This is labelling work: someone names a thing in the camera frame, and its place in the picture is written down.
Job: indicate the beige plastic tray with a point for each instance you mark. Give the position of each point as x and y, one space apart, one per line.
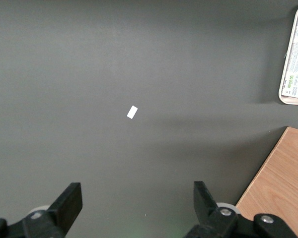
286 74

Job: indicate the small white sticker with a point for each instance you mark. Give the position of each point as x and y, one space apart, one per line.
132 112

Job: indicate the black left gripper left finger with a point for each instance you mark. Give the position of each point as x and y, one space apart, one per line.
59 218

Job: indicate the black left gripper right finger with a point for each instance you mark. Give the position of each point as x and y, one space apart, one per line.
213 223

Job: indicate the wooden drawer cabinet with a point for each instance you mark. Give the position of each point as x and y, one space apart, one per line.
283 178

